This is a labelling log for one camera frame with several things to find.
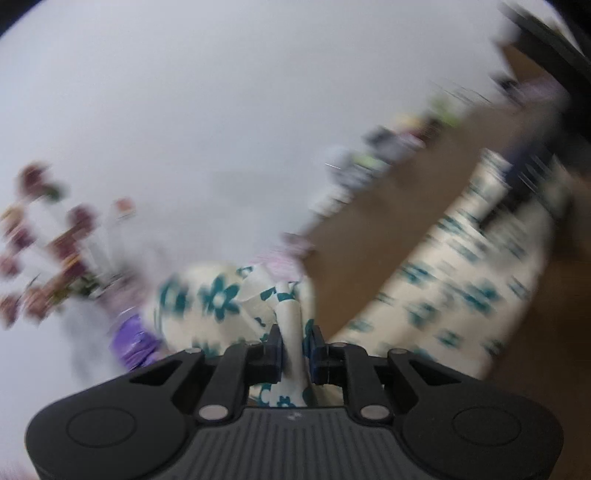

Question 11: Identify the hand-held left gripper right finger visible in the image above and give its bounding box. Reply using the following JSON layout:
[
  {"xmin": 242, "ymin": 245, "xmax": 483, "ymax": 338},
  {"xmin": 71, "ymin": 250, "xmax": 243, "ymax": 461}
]
[{"xmin": 302, "ymin": 325, "xmax": 462, "ymax": 423}]

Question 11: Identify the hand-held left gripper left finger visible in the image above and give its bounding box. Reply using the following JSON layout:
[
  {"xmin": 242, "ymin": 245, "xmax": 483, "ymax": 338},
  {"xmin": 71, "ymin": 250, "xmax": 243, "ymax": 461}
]
[{"xmin": 129, "ymin": 324, "xmax": 283, "ymax": 423}]

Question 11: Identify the cream dress with teal flowers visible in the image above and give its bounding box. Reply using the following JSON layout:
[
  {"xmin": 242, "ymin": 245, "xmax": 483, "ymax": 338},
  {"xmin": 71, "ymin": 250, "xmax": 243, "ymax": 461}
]
[{"xmin": 148, "ymin": 150, "xmax": 568, "ymax": 409}]

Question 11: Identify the pink floral garment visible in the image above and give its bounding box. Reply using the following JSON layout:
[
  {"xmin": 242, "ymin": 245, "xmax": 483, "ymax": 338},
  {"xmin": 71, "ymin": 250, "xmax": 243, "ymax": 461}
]
[{"xmin": 259, "ymin": 233, "xmax": 317, "ymax": 282}]

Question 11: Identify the grey tin box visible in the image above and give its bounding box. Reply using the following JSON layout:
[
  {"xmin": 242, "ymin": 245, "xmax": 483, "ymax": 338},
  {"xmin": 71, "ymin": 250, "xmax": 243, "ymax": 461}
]
[{"xmin": 365, "ymin": 126, "xmax": 426, "ymax": 158}]

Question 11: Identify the purple tissue pack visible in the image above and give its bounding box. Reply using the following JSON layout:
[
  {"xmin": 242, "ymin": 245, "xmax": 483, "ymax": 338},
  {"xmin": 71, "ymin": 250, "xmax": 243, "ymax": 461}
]
[{"xmin": 108, "ymin": 316, "xmax": 162, "ymax": 370}]

